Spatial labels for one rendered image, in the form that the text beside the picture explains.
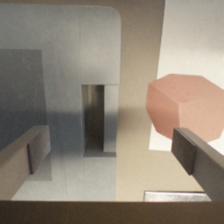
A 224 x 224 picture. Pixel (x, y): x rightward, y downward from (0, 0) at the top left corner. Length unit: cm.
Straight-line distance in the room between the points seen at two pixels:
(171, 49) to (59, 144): 21
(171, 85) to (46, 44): 18
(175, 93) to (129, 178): 18
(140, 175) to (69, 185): 14
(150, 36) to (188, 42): 6
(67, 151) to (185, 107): 18
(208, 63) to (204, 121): 9
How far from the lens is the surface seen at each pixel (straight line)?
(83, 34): 20
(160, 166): 33
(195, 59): 30
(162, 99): 26
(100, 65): 19
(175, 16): 29
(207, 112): 29
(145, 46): 27
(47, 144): 17
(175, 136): 16
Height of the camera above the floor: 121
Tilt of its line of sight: 75 degrees down
